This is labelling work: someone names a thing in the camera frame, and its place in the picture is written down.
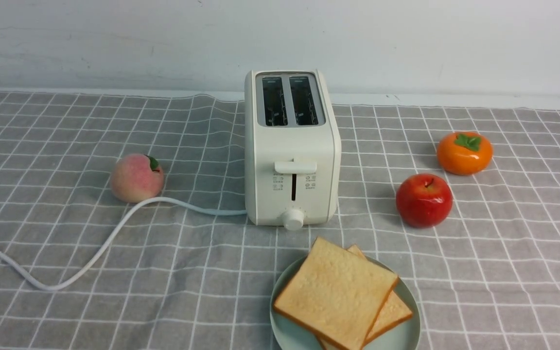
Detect white two-slot toaster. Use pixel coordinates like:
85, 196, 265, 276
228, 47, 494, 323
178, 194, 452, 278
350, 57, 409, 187
244, 70, 342, 230

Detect red apple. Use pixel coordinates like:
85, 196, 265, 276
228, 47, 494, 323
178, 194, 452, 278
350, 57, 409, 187
396, 173, 454, 228

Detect light green plate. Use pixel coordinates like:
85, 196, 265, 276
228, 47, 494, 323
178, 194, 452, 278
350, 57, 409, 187
269, 257, 421, 350

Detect orange persimmon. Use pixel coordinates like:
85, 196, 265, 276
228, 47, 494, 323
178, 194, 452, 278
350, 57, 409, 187
436, 131, 493, 176

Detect grey checked tablecloth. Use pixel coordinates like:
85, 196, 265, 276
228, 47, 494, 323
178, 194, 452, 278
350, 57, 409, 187
0, 91, 560, 350

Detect white toaster power cable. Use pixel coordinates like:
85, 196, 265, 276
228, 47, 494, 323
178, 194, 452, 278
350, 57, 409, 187
0, 196, 248, 292

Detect pink peach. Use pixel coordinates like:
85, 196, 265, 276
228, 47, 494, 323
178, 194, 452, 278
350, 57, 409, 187
110, 154, 164, 203

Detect toast slice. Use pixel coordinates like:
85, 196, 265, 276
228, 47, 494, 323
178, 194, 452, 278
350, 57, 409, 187
315, 244, 413, 350
273, 237, 399, 350

